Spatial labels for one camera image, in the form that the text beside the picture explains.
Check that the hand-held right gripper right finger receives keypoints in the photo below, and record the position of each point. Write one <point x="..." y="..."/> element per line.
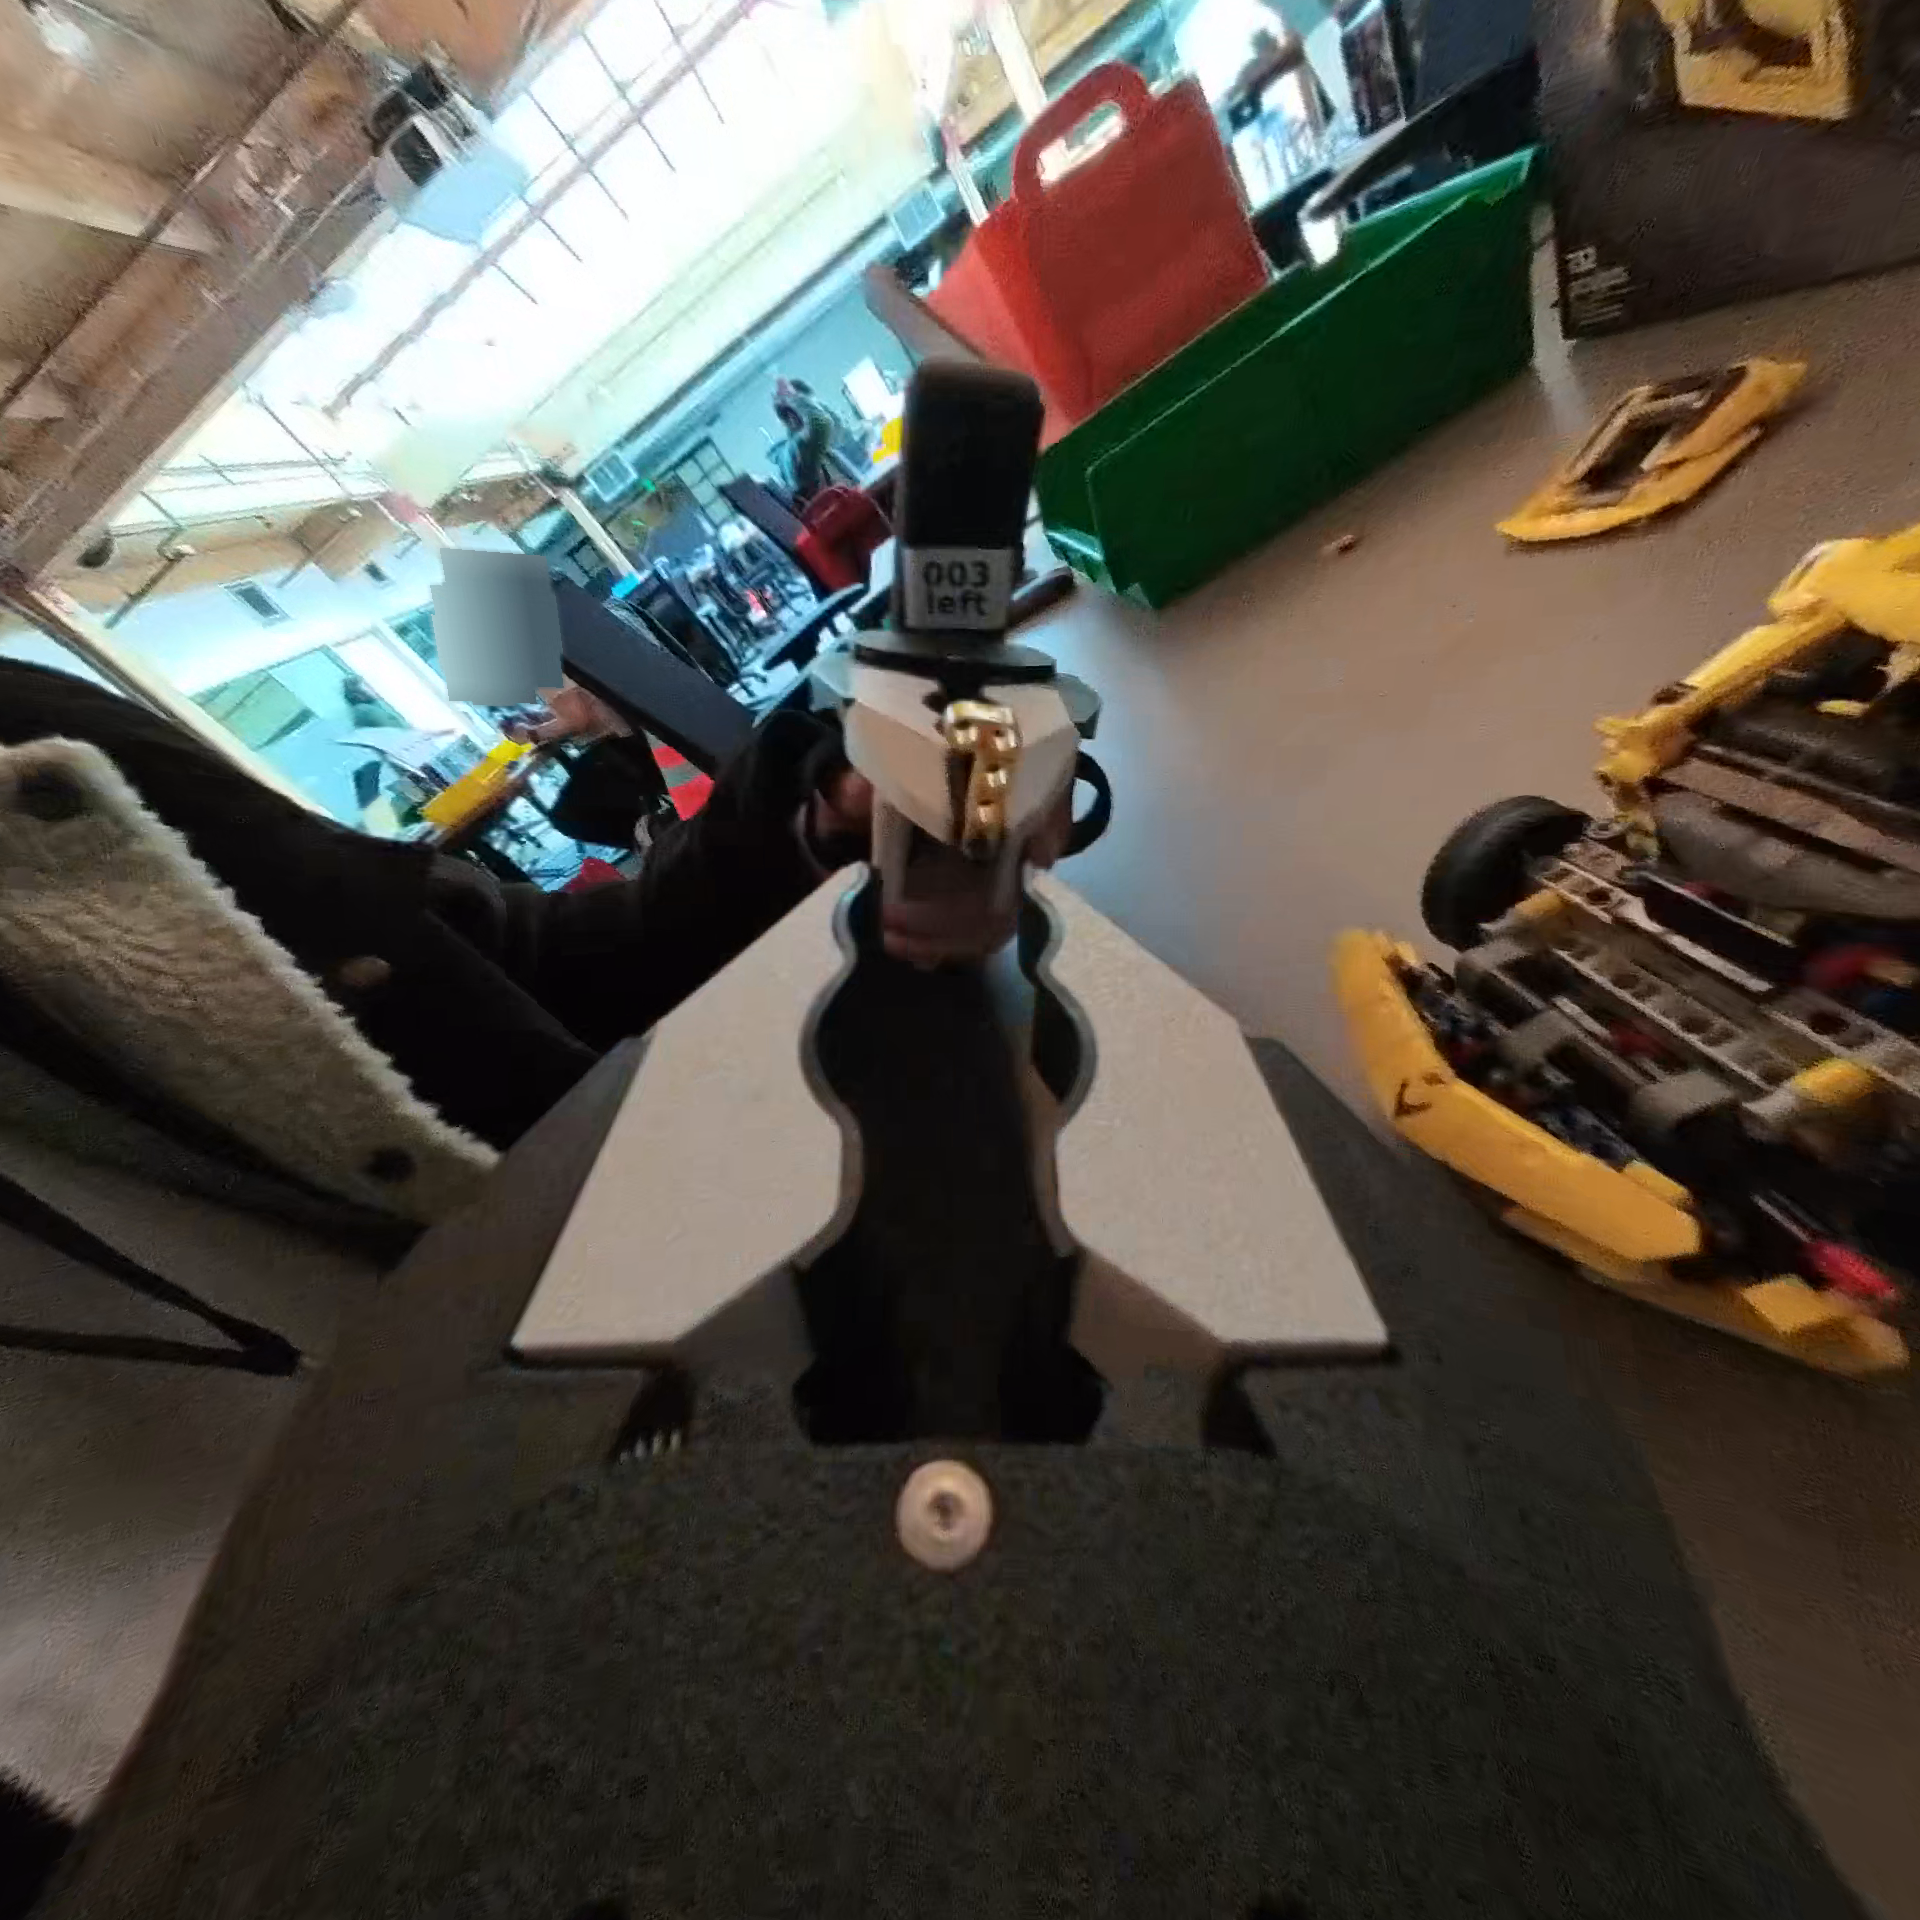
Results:
<point x="1213" y="1185"/>

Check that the green plastic bin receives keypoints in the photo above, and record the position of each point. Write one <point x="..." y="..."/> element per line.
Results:
<point x="1275" y="420"/>

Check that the yellow brick beam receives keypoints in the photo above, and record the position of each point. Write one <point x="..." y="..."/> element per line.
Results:
<point x="988" y="779"/>

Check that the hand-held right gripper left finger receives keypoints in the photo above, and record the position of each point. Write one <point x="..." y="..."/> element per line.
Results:
<point x="690" y="1185"/>

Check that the yellow toy brick car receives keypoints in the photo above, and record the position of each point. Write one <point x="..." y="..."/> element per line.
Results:
<point x="1516" y="1140"/>

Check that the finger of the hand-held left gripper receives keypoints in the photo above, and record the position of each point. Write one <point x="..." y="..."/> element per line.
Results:
<point x="1049" y="750"/>
<point x="901" y="742"/>

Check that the white shirt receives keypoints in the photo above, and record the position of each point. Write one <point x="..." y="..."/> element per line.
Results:
<point x="149" y="1500"/>

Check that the red office chair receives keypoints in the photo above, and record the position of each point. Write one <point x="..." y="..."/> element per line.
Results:
<point x="839" y="540"/>

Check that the black fleece-lined jacket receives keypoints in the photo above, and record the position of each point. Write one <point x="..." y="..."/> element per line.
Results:
<point x="224" y="810"/>

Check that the yellow background bin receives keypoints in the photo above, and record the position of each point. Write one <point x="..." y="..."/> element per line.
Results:
<point x="475" y="787"/>

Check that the toy car packaging box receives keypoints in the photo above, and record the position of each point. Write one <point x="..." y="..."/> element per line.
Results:
<point x="1693" y="194"/>

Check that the black elongated object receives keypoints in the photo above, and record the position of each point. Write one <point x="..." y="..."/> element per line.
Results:
<point x="1041" y="595"/>

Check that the person's left hand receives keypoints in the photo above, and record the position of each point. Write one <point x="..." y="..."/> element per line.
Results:
<point x="944" y="933"/>

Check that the red paper bag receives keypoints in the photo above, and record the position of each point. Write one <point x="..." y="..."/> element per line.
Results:
<point x="1141" y="253"/>

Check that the yellow car roof assembly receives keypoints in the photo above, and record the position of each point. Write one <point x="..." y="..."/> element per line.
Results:
<point x="1575" y="509"/>

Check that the ceiling speaker box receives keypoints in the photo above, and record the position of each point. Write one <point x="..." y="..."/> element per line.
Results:
<point x="441" y="141"/>

